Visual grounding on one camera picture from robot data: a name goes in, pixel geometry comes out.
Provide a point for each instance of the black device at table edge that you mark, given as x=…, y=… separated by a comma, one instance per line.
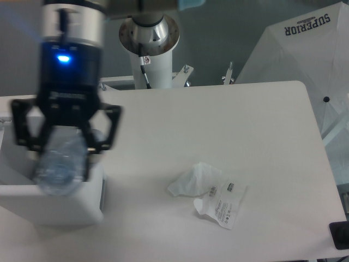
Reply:
x=339, y=232

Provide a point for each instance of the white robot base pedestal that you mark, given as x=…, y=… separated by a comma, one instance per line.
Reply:
x=150, y=48

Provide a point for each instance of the left metal table clamp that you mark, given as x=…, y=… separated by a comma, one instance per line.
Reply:
x=102, y=86

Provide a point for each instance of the middle metal bracket clamp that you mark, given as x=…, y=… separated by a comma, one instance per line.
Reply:
x=180, y=79

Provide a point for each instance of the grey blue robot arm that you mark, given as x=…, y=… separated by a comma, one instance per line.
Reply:
x=83, y=22

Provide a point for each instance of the clear plastic water bottle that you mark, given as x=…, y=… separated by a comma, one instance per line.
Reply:
x=64, y=166

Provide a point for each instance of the white plastic wrapper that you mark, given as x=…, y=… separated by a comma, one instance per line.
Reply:
x=216, y=194

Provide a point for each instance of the white plastic trash can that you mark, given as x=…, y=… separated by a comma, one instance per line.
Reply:
x=21, y=196

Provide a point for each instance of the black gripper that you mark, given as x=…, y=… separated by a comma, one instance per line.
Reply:
x=68, y=96

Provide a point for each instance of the white umbrella with lettering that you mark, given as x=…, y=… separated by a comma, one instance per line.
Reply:
x=313, y=49

